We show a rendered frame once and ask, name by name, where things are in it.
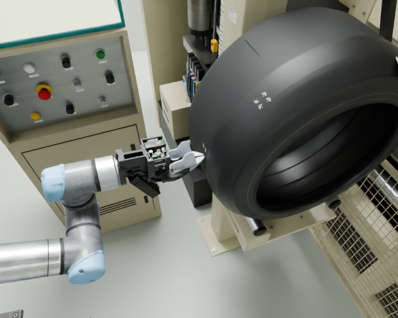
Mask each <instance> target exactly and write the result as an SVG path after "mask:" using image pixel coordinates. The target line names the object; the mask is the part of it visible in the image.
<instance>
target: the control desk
mask: <svg viewBox="0 0 398 318"><path fill-rule="evenodd" d="M145 138H147V132H146V129H145V122H144V118H143V112H142V106H141V101H140V96H139V91H138V85H137V81H136V75H135V69H134V65H133V58H132V55H131V49H130V42H129V38H128V32H127V29H126V27H125V26H124V27H119V28H113V29H108V30H102V31H98V32H91V33H84V34H80V35H74V36H69V37H63V38H56V39H52V40H45V41H41V42H34V43H30V44H23V45H17V46H12V47H6V48H2V49H0V140H1V141H2V143H3V144H4V145H5V146H6V147H7V149H8V150H9V152H10V153H11V154H12V156H13V157H14V159H15V160H16V161H17V162H18V164H19V166H20V167H21V168H22V169H23V171H24V172H25V173H26V175H27V176H28V178H29V179H30V180H31V182H32V183H33V185H34V186H35V187H36V188H37V190H38V191H39V192H40V194H41V195H42V197H43V198H44V199H45V201H46V202H47V204H48V205H49V206H50V208H51V209H52V210H53V212H54V213H55V214H56V216H57V217H58V218H59V220H60V221H61V223H62V224H63V225H64V227H65V216H64V208H63V205H62V203H61V202H57V201H56V202H49V201H48V200H47V199H46V198H45V195H44V192H43V188H42V182H41V173H42V171H43V170H44V169H46V168H50V167H55V166H58V165H60V164H67V163H73V162H79V161H84V160H89V159H93V158H94V159H95V158H100V157H103V156H110V155H112V156H113V157H114V155H116V150H117V149H122V151H123V153H125V152H129V151H135V150H140V149H141V146H140V140H141V139H145ZM126 182H127V185H122V186H121V185H119V187H118V188H115V189H110V190H107V191H100V192H96V193H95V196H96V199H97V202H98V204H99V208H100V216H99V218H100V227H101V234H104V233H107V232H111V231H114V230H117V229H120V228H123V227H127V226H130V225H133V224H135V223H139V222H141V221H145V220H149V219H151V218H155V217H157V216H160V215H162V212H161V208H160V202H159V196H156V197H154V198H151V197H150V196H148V195H147V194H145V193H144V192H143V191H141V190H139V189H138V188H137V187H135V186H134V185H132V184H130V182H129V180H128V178H127V177H126Z"/></svg>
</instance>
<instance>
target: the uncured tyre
mask: <svg viewBox="0 0 398 318"><path fill-rule="evenodd" d="M245 40H247V41H248V42H249V43H250V44H251V46H252V47H253V48H254V49H255V50H256V51H257V52H258V53H259V54H260V57H258V56H257V54H256V53H255V52H254V51H253V49H252V48H251V47H250V46H249V45H248V44H247V43H246V42H245ZM396 57H398V47H397V46H395V45H394V44H393V43H391V42H389V41H388V40H387V39H386V38H384V37H382V36H381V35H380V34H378V33H377V32H375V31H374V30H372V29H371V28H370V27H368V26H367V25H365V24H364V23H362V22H361V21H359V20H358V19H357V18H355V17H354V16H352V15H350V14H349V13H346V12H343V11H339V10H336V9H330V8H323V7H307V8H299V9H294V10H290V11H287V12H285V13H281V14H279V15H276V16H274V17H271V18H269V19H267V20H265V21H263V22H262V23H260V24H258V25H257V26H255V27H253V28H252V29H250V30H248V31H247V32H246V33H244V34H243V35H242V36H240V37H239V38H238V39H237V40H235V41H234V42H233V43H232V44H231V45H230V46H229V47H228V48H227V49H226V50H225V51H224V52H223V53H222V54H221V55H220V56H219V57H218V58H217V59H216V60H215V62H214V63H213V64H212V65H211V67H210V68H209V69H208V71H207V72H206V74H205V76H204V77H203V79H202V80H201V82H200V84H199V85H198V88H197V89H196V92H195V95H194V97H193V100H192V103H191V107H190V112H189V117H188V128H189V135H190V143H191V147H192V148H193V151H195V152H199V153H202V154H203V155H204V157H205V158H204V159H203V161H202V162H201V163H200V166H201V168H202V170H203V172H204V174H205V176H206V178H207V180H208V183H209V184H210V186H211V188H212V191H213V193H214V194H215V196H216V198H217V199H218V200H219V201H220V202H221V203H222V204H223V205H224V206H225V207H226V208H227V209H228V210H229V211H231V212H233V213H236V214H238V215H242V216H246V217H248V218H253V219H256V220H275V219H279V218H285V217H288V216H292V215H296V214H298V213H302V212H304V211H307V210H309V209H311V208H314V207H316V206H318V205H320V204H322V203H324V202H326V201H328V200H330V199H332V198H333V197H336V196H337V195H339V194H340V193H342V192H344V191H346V190H347V189H349V188H350V187H352V186H353V185H354V184H356V183H357V182H359V181H360V180H361V179H363V178H364V177H366V176H367V175H368V174H369V173H370V172H372V171H373V170H374V169H375V168H377V167H378V166H379V164H381V163H382V162H383V161H384V160H385V159H386V158H387V157H388V156H389V155H390V154H391V153H392V152H393V151H394V150H395V149H396V148H397V147H398V62H397V60H396ZM265 89H267V90H268V91H269V93H270V94H271V95H272V96H273V97H274V98H275V100H273V101H272V102H271V103H270V104H268V105H267V106H266V107H265V108H264V109H263V110H262V111H261V112H260V113H259V112H258V111H257V109H256V108H255V107H254V106H253V105H252V103H251V102H252V101H253V100H254V99H255V98H256V97H257V96H258V95H259V94H261V92H262V91H264V90H265ZM203 140H204V142H205V144H206V145H207V148H208V149H207V153H206V154H205V152H204V150H203V148H202V143H203Z"/></svg>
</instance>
